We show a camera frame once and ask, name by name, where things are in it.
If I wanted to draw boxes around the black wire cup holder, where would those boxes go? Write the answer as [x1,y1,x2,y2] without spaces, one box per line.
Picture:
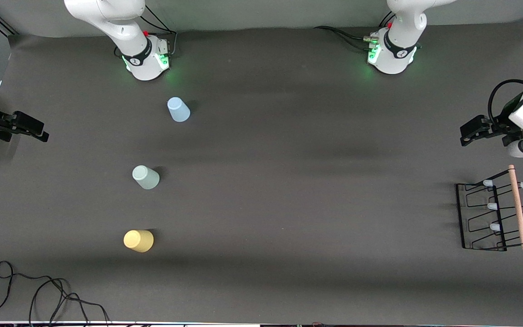
[456,164,523,251]

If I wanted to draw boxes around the loose thin black cable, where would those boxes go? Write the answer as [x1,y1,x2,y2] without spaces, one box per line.
[0,261,110,327]

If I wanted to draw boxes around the black right base cables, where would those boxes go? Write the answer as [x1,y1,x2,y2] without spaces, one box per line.
[141,5,178,57]

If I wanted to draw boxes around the yellow plastic cup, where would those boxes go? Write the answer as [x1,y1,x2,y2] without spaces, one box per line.
[123,230,154,253]

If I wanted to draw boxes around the light blue plastic cup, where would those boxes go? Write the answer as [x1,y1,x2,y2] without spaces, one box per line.
[167,97,191,123]

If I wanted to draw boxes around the black base cables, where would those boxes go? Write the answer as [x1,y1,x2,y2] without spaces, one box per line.
[314,11,394,50]
[141,5,178,57]

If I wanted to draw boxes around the black left base cables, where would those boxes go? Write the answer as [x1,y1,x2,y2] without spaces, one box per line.
[314,11,394,50]

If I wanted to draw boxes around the pale green plastic cup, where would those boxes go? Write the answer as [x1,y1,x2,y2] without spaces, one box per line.
[132,165,160,190]

